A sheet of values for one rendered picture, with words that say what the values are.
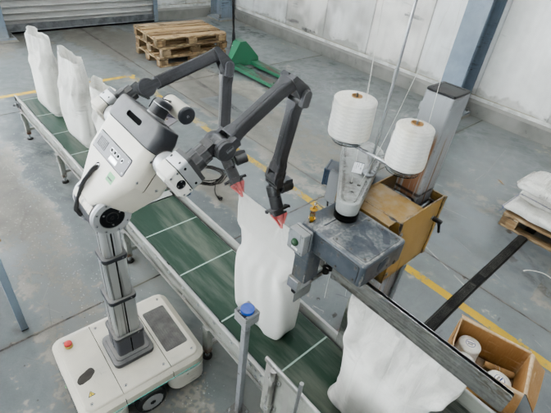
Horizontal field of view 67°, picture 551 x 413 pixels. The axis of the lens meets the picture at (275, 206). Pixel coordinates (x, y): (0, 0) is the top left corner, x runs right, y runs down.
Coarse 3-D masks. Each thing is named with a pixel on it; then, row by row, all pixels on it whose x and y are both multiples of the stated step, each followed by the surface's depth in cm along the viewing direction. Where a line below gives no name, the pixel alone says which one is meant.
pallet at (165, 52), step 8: (136, 40) 663; (168, 40) 650; (176, 40) 654; (184, 40) 659; (200, 40) 666; (152, 48) 638; (160, 48) 618; (168, 48) 620; (192, 48) 649; (208, 48) 676; (160, 56) 625; (168, 56) 626; (176, 56) 636
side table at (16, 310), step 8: (0, 240) 208; (0, 264) 218; (0, 272) 221; (0, 280) 223; (8, 280) 226; (8, 288) 229; (8, 296) 231; (16, 304) 238; (16, 312) 240; (24, 320) 247; (24, 328) 249
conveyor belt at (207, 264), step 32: (160, 224) 284; (192, 224) 287; (192, 256) 262; (224, 256) 265; (192, 288) 241; (224, 288) 243; (224, 320) 225; (256, 352) 211; (288, 352) 213; (320, 352) 215; (320, 384) 201
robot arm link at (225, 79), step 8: (232, 64) 190; (224, 72) 191; (232, 72) 191; (224, 80) 192; (232, 80) 194; (224, 88) 194; (224, 96) 194; (224, 104) 195; (224, 112) 196; (224, 120) 196
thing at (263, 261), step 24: (240, 216) 212; (264, 216) 195; (264, 240) 202; (240, 264) 213; (264, 264) 200; (288, 264) 194; (240, 288) 221; (264, 288) 201; (288, 288) 195; (264, 312) 209; (288, 312) 204
